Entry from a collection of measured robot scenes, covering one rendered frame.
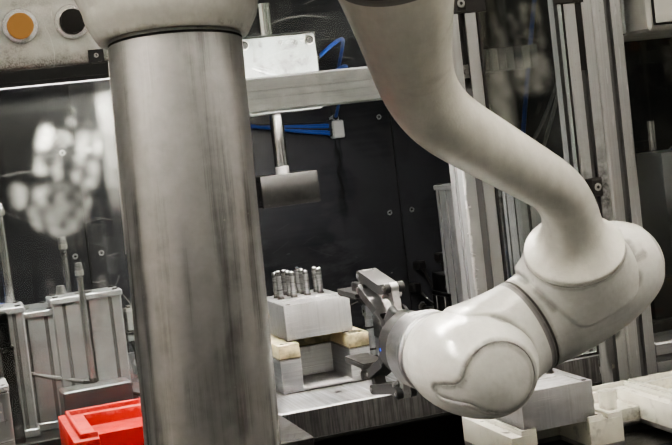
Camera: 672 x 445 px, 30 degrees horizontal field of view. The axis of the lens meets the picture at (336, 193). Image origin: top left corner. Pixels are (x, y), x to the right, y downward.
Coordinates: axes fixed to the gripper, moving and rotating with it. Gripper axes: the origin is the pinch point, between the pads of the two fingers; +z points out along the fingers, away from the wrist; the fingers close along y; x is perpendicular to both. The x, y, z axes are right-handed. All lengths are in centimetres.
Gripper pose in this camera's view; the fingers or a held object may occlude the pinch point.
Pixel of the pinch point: (358, 326)
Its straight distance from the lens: 159.4
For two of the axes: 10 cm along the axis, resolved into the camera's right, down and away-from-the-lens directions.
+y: -1.2, -9.9, -0.6
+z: -3.2, -0.2, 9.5
